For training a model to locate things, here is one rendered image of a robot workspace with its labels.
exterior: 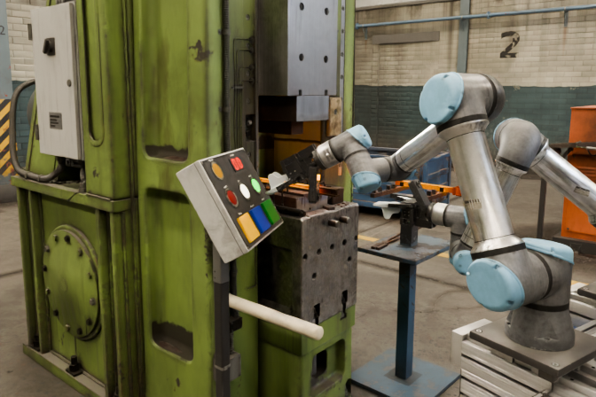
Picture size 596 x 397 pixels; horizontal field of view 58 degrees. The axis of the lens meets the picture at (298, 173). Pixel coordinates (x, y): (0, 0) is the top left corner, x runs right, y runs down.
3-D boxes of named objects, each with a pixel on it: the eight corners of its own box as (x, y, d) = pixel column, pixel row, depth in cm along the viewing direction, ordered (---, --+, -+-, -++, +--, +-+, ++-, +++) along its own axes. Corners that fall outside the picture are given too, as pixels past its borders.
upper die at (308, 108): (328, 120, 213) (329, 95, 211) (296, 121, 198) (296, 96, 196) (253, 115, 239) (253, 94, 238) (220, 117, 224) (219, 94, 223)
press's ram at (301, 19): (348, 95, 222) (350, -5, 215) (287, 96, 192) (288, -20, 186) (273, 94, 248) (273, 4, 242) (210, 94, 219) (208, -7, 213)
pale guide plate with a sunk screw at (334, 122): (341, 135, 242) (341, 97, 239) (329, 136, 235) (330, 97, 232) (337, 135, 243) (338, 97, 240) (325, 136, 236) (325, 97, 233)
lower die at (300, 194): (327, 206, 219) (327, 186, 217) (295, 214, 203) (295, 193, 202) (254, 193, 245) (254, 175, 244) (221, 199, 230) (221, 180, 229)
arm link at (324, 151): (342, 160, 163) (337, 164, 156) (329, 167, 165) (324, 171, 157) (330, 139, 163) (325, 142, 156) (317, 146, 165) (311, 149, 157)
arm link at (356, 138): (368, 143, 151) (356, 119, 155) (334, 161, 155) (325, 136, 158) (376, 151, 158) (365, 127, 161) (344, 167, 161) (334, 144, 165)
